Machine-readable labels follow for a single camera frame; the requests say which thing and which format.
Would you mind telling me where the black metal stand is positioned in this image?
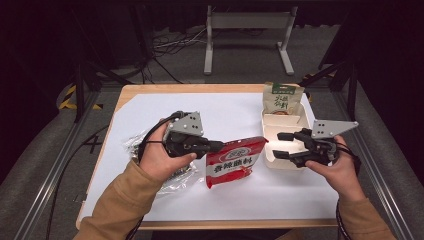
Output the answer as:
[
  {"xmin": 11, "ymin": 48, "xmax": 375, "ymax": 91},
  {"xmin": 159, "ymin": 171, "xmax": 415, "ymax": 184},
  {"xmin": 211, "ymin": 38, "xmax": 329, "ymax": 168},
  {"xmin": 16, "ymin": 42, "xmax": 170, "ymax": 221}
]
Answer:
[
  {"xmin": 72, "ymin": 49, "xmax": 135, "ymax": 124},
  {"xmin": 299, "ymin": 49, "xmax": 362, "ymax": 123}
]

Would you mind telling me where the black floor cable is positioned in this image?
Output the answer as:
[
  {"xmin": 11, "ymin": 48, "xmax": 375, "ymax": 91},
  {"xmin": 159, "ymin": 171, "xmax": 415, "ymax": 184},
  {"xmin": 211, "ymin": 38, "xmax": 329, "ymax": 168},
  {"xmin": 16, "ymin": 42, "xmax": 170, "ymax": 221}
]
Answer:
[{"xmin": 44, "ymin": 124, "xmax": 111, "ymax": 240}]

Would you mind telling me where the white table mat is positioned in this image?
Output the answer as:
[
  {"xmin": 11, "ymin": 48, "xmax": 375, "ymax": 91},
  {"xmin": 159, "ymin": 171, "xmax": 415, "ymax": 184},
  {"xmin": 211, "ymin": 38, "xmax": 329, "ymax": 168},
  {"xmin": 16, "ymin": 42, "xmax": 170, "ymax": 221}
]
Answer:
[{"xmin": 79, "ymin": 92, "xmax": 340, "ymax": 222}]

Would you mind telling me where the red seasoning packet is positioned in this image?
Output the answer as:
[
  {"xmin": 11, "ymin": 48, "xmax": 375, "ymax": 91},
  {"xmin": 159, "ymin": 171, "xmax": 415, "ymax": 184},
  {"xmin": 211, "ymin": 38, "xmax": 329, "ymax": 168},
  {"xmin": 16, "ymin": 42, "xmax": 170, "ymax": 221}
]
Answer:
[{"xmin": 205, "ymin": 135, "xmax": 269, "ymax": 190}]

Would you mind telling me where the beige and green packet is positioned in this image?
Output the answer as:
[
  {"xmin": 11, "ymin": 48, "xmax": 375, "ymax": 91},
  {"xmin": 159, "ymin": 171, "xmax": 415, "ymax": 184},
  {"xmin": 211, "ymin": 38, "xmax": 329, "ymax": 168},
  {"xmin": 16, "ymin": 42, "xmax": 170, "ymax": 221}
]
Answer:
[{"xmin": 262, "ymin": 81, "xmax": 305, "ymax": 116}]

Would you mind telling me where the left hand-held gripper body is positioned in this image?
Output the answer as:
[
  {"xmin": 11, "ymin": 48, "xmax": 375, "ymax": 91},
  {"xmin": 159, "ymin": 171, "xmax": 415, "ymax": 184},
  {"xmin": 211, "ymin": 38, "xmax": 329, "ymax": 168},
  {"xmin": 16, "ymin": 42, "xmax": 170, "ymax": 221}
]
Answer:
[{"xmin": 163, "ymin": 111, "xmax": 214, "ymax": 160}]

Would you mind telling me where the aluminium floor rail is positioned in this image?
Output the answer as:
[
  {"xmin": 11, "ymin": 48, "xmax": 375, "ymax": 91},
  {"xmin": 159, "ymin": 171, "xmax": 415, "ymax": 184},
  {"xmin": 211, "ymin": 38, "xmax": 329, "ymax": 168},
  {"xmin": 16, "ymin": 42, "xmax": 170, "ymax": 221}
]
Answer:
[
  {"xmin": 333, "ymin": 89, "xmax": 416, "ymax": 240},
  {"xmin": 12, "ymin": 89, "xmax": 102, "ymax": 240}
]

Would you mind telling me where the yellow and black hazard tape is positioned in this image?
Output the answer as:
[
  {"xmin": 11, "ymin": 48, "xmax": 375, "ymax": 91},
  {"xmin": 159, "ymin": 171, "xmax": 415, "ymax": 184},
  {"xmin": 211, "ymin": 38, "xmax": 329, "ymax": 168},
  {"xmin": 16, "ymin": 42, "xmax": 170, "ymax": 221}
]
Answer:
[{"xmin": 58, "ymin": 84, "xmax": 104, "ymax": 111}]

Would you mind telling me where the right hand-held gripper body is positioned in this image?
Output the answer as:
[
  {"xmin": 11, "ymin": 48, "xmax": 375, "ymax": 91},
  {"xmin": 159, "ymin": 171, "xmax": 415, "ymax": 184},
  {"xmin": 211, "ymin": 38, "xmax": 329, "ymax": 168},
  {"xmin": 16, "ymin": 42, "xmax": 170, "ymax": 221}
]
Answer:
[{"xmin": 288, "ymin": 119, "xmax": 360, "ymax": 169}]

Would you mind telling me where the hand-held gripper cable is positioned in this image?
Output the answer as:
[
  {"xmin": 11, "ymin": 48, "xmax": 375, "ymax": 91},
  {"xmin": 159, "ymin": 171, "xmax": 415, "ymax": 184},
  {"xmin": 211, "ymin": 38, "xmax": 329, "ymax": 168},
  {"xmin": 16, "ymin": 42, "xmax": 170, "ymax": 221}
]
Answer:
[
  {"xmin": 334, "ymin": 141, "xmax": 363, "ymax": 240},
  {"xmin": 124, "ymin": 110, "xmax": 188, "ymax": 240}
]

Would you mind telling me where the person's right hand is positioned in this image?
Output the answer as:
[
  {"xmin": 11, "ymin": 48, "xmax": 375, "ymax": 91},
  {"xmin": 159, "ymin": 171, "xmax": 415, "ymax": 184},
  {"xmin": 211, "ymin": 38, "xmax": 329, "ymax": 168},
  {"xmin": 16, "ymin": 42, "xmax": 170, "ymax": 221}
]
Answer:
[{"xmin": 304, "ymin": 134, "xmax": 367, "ymax": 202}]

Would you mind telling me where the clear bag of dried seaweed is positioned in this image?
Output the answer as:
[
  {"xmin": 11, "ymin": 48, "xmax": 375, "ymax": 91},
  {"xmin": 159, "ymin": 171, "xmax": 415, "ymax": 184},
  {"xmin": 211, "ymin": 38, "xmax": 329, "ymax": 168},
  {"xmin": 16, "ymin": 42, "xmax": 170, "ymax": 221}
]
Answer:
[{"xmin": 123, "ymin": 129, "xmax": 205, "ymax": 196}]

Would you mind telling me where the right hand-held gripper cable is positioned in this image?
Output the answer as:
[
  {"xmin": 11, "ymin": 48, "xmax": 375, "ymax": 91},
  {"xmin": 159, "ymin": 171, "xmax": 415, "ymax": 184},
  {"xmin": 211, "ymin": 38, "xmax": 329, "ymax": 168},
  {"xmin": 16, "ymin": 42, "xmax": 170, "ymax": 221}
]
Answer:
[{"xmin": 334, "ymin": 141, "xmax": 363, "ymax": 240}]

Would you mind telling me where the left hand-held gripper cable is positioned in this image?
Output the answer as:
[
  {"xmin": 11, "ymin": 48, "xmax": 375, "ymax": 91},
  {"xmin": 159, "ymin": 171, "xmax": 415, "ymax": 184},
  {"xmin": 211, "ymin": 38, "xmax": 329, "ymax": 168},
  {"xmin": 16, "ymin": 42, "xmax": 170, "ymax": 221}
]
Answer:
[{"xmin": 124, "ymin": 110, "xmax": 188, "ymax": 240}]

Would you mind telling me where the cream plastic divided box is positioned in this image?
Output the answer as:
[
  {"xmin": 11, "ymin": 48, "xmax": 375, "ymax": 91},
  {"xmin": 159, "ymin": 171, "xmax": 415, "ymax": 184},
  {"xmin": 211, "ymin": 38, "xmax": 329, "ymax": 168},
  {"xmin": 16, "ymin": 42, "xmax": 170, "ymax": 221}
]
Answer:
[{"xmin": 260, "ymin": 102, "xmax": 318, "ymax": 171}]

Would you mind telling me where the person's left hand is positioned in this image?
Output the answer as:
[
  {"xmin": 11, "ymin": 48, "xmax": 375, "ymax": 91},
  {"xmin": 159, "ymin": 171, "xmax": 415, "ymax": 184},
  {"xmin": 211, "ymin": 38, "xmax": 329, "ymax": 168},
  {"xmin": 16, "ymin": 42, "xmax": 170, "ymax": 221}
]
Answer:
[{"xmin": 138, "ymin": 117, "xmax": 198, "ymax": 183}]

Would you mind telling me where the bundle of floor cables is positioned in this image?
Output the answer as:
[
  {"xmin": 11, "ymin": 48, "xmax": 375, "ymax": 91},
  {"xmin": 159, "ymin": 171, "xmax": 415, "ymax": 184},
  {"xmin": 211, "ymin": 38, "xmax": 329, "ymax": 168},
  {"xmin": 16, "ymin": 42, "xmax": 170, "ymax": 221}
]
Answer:
[{"xmin": 152, "ymin": 27, "xmax": 208, "ymax": 56}]

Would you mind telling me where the white metal stand frame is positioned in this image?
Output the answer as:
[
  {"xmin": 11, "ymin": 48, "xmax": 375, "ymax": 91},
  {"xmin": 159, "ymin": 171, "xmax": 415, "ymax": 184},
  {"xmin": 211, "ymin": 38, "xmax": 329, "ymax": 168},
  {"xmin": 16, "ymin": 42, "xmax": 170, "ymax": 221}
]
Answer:
[{"xmin": 203, "ymin": 4, "xmax": 299, "ymax": 76}]

